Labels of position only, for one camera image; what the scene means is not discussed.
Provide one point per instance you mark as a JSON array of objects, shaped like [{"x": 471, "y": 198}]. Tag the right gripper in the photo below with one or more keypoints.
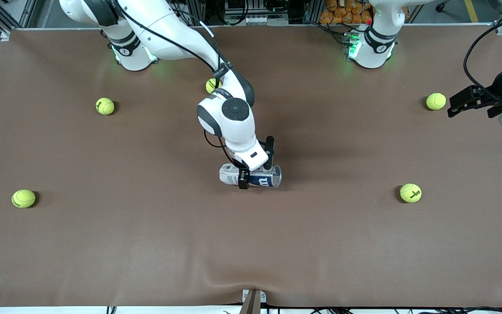
[{"x": 244, "y": 178}]

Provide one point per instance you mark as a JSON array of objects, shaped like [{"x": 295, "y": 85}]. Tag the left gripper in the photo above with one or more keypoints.
[{"x": 496, "y": 90}]

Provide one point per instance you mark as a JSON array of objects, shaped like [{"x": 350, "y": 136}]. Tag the clear tennis ball can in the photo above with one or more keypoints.
[{"x": 262, "y": 179}]

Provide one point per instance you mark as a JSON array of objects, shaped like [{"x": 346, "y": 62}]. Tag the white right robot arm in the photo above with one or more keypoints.
[{"x": 229, "y": 113}]

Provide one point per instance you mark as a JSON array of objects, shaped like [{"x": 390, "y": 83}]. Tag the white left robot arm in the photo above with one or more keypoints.
[{"x": 373, "y": 54}]

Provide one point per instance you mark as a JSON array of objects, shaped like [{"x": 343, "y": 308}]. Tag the yellow tennis ball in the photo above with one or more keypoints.
[
  {"x": 435, "y": 101},
  {"x": 23, "y": 198},
  {"x": 210, "y": 86},
  {"x": 105, "y": 106},
  {"x": 410, "y": 192}
]

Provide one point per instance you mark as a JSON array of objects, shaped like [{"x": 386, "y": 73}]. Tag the brown table cover mat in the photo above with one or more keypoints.
[{"x": 146, "y": 240}]

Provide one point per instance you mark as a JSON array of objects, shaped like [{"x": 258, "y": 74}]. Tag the grey base connector box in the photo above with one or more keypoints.
[{"x": 351, "y": 46}]

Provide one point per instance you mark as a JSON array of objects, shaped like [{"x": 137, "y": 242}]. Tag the orange packets pile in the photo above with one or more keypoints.
[{"x": 347, "y": 12}]

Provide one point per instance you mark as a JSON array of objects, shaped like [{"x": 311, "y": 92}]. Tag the metal table clamp bracket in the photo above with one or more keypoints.
[{"x": 253, "y": 301}]

